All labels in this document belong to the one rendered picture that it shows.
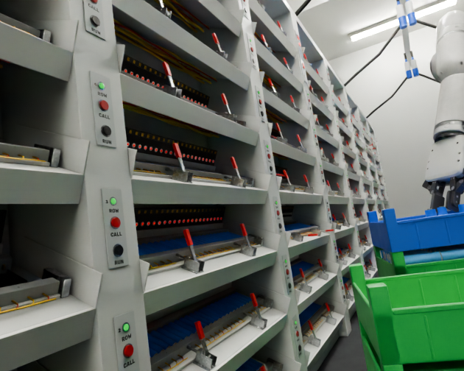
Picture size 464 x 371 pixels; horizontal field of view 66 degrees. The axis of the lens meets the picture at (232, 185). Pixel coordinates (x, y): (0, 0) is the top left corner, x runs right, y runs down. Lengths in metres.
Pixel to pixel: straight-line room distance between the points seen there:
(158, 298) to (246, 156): 0.66
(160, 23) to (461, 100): 0.71
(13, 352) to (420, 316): 0.45
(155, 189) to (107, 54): 0.25
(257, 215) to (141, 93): 0.60
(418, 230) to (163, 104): 0.55
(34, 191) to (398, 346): 0.47
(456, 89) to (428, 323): 0.68
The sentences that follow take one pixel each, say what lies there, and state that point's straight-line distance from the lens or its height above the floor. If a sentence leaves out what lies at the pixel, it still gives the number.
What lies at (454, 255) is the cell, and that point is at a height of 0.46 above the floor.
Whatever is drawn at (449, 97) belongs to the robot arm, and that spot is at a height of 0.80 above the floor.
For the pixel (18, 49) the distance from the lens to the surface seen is 0.59.
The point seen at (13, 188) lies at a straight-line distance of 0.52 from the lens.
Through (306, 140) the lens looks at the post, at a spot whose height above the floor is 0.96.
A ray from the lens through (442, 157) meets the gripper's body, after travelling 0.95.
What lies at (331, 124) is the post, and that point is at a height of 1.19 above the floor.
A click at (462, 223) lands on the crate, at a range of 0.76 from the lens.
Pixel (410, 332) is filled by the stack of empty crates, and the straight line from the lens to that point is 0.44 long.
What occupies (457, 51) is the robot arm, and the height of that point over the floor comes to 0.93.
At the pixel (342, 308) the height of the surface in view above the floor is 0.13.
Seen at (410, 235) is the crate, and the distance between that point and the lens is 0.73.
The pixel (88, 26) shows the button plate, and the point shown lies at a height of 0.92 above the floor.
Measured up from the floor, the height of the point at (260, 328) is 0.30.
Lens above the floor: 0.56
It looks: 7 degrees up
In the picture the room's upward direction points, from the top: 8 degrees counter-clockwise
